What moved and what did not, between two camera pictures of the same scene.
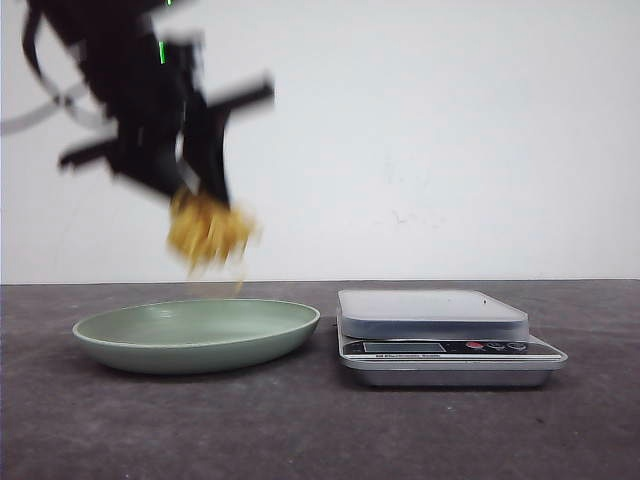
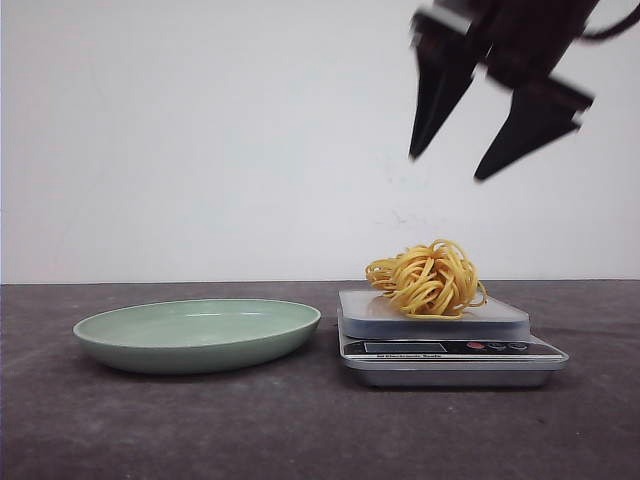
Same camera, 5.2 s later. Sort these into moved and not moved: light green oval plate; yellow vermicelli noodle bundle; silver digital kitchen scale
Moved: yellow vermicelli noodle bundle
Not moved: silver digital kitchen scale; light green oval plate
